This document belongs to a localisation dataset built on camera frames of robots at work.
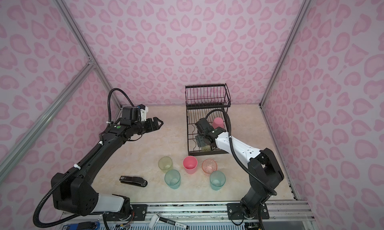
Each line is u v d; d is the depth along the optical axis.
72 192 0.40
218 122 0.94
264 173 0.44
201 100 0.98
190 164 0.88
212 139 0.61
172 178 0.83
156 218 0.69
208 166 0.88
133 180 0.83
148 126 0.72
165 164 0.88
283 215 0.72
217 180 0.82
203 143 0.78
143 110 0.75
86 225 0.67
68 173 0.42
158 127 0.75
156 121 0.74
